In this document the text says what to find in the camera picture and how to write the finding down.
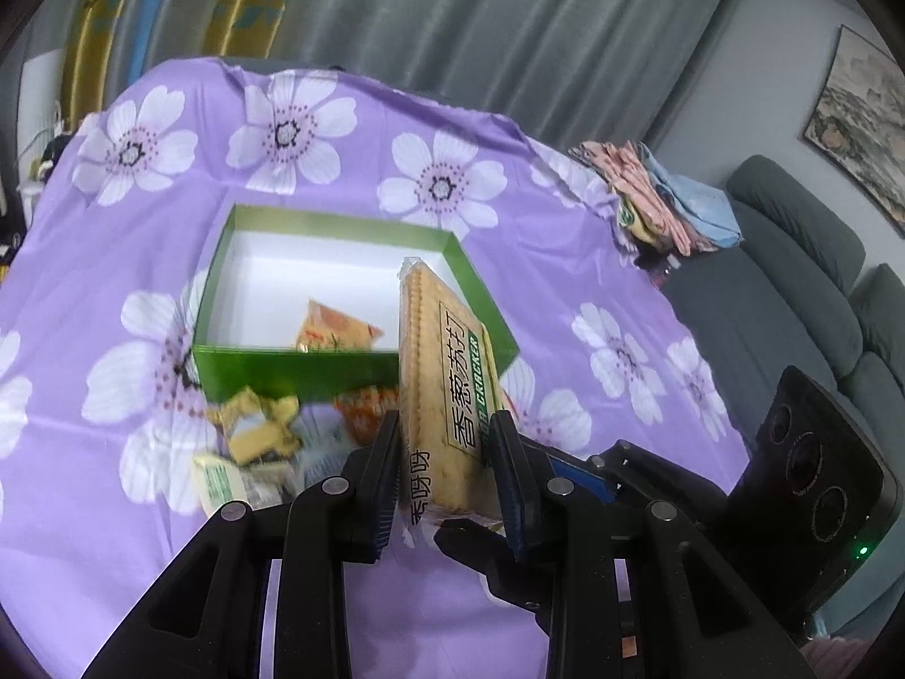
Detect framed wall painting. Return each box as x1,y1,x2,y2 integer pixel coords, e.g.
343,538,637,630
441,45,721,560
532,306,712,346
800,24,905,238

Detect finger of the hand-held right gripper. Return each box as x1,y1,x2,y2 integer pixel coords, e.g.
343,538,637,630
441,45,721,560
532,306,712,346
433,519,559,624
519,439,729,519

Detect pile of folded clothes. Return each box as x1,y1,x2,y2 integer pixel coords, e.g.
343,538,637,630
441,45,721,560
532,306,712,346
569,141,709,257

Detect grey sofa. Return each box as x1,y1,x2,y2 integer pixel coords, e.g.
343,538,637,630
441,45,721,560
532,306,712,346
650,154,905,482

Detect green and white snack packet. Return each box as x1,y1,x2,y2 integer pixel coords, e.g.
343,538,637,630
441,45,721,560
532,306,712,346
192,454,250,517

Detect yellow snack packet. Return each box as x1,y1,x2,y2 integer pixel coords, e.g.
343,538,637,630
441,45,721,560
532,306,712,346
205,388,266,443
232,396,304,466

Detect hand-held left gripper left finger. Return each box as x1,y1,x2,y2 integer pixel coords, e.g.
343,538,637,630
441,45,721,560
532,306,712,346
81,410,403,679

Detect green cardboard box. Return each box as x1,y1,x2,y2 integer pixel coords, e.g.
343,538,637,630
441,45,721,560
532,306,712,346
192,204,520,406

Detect blue and white snack packet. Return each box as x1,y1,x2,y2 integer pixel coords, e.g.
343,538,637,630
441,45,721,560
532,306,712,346
283,414,356,505

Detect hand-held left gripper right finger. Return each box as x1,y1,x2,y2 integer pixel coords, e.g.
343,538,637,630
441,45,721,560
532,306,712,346
489,410,814,679

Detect orange white-print snack packet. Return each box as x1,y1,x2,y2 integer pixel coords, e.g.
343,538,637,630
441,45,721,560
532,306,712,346
334,389,401,449

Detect purple floral cloth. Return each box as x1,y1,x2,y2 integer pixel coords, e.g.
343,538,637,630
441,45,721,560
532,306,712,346
0,55,759,679

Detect orange picture snack packet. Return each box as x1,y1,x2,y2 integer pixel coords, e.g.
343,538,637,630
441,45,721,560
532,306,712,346
295,299,385,354

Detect grey curtain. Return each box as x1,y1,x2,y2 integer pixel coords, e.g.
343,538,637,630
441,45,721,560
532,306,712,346
106,0,752,151

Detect clear cracker packet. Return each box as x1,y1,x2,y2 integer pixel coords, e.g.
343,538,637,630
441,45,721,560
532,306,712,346
397,256,514,545

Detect light blue cloth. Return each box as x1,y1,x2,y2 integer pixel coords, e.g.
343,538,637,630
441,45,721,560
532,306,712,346
640,145,743,250

